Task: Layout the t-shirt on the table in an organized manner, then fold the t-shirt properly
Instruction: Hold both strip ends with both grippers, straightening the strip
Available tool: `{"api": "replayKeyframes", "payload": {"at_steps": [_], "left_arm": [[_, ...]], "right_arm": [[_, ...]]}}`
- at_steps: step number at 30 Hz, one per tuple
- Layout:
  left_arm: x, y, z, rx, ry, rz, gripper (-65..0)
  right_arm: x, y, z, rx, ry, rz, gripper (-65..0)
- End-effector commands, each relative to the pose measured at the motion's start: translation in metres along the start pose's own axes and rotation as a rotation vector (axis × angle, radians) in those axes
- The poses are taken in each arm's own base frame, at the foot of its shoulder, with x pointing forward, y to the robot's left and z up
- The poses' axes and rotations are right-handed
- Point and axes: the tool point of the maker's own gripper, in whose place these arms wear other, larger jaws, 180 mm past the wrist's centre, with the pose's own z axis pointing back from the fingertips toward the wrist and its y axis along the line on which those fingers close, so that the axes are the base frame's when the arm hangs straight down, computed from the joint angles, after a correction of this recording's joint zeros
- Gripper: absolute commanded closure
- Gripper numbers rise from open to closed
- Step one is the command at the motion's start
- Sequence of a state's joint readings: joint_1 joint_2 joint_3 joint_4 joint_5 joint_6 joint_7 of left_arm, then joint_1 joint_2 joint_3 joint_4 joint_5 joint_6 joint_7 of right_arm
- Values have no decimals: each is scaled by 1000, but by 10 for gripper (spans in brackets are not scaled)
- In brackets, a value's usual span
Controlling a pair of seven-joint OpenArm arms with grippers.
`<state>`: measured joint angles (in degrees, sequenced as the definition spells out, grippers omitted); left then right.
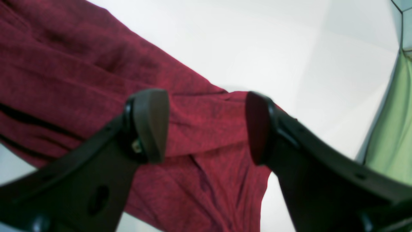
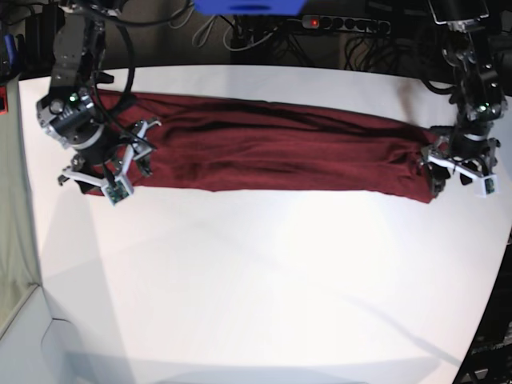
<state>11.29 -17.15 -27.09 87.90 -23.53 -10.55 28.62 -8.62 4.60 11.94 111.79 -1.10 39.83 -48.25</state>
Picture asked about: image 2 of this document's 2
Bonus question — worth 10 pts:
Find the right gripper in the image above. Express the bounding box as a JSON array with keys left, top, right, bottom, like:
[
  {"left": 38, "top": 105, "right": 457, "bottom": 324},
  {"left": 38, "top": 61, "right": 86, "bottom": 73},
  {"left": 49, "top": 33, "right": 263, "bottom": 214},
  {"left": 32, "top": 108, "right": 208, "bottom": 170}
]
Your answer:
[{"left": 58, "top": 118, "right": 162, "bottom": 197}]

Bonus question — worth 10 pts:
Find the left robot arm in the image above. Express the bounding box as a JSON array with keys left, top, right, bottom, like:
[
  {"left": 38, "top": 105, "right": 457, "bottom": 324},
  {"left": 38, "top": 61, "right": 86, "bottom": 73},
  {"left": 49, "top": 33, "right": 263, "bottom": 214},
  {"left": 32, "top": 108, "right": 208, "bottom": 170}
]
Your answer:
[{"left": 421, "top": 1, "right": 507, "bottom": 197}]

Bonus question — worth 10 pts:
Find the blue box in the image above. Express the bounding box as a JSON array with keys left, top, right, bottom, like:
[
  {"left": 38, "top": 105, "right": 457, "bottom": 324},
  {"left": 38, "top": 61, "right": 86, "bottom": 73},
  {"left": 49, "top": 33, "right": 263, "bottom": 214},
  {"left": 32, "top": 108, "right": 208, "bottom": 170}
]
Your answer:
[{"left": 194, "top": 0, "right": 306, "bottom": 16}]

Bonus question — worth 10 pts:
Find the dark red t-shirt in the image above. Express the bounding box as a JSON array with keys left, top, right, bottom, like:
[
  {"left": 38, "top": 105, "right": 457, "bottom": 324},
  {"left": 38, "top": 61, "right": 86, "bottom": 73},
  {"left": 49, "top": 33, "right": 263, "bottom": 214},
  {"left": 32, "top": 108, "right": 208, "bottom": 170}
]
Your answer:
[{"left": 78, "top": 89, "right": 442, "bottom": 206}]

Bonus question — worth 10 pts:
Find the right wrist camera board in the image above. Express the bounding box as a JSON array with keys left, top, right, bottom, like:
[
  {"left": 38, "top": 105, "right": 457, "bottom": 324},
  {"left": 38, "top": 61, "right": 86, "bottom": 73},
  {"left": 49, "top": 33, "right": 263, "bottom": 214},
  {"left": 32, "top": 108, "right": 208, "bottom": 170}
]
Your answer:
[{"left": 102, "top": 182, "right": 130, "bottom": 206}]

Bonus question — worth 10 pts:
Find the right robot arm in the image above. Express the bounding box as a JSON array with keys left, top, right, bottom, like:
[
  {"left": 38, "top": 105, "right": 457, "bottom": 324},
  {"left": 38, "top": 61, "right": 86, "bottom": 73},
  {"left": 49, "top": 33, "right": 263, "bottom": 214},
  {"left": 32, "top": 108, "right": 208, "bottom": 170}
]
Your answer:
[{"left": 36, "top": 1, "right": 161, "bottom": 205}]

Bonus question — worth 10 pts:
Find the grey fabric side panel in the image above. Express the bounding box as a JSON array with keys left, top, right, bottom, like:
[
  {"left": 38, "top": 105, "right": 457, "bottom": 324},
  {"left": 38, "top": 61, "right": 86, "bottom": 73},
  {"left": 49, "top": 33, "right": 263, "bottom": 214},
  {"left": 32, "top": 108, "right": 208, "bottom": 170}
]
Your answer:
[{"left": 1, "top": 79, "right": 41, "bottom": 334}]

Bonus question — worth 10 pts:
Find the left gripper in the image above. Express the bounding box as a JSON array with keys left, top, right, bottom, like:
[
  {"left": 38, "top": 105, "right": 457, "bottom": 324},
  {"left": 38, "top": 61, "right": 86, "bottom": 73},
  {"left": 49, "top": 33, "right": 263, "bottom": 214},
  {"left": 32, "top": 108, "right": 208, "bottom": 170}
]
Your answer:
[{"left": 421, "top": 134, "right": 500, "bottom": 198}]

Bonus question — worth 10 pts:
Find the red and black device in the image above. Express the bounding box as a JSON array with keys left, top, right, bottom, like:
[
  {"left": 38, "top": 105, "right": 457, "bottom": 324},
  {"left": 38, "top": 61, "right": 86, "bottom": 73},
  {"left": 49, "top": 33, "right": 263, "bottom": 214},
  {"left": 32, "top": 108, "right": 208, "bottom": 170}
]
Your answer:
[{"left": 0, "top": 86, "right": 8, "bottom": 115}]

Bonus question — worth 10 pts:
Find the black power strip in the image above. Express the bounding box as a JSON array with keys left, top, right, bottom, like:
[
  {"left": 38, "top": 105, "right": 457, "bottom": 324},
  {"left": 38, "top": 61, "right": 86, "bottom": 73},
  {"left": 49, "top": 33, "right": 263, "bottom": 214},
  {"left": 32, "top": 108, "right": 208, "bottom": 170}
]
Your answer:
[{"left": 300, "top": 15, "right": 391, "bottom": 36}]

